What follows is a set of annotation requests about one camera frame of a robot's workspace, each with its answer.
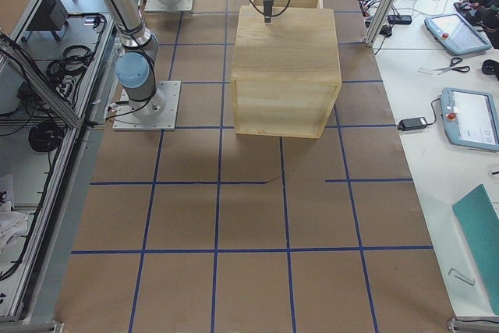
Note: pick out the wooden drawer cabinet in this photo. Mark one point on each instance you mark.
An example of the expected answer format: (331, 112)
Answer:
(285, 75)

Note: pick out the blue teach pendant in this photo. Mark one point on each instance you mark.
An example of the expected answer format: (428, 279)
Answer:
(470, 118)
(456, 34)

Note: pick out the black power adapter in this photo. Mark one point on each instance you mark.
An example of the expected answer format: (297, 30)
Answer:
(412, 124)

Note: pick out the black scissors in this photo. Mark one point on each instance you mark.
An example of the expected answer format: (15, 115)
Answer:
(453, 66)

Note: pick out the teal folder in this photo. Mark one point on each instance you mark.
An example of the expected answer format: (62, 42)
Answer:
(479, 223)

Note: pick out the white crumpled cloth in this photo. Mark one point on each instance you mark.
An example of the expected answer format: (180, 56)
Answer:
(14, 224)

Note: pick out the metal allen key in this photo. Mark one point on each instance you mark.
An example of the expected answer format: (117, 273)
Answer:
(462, 277)

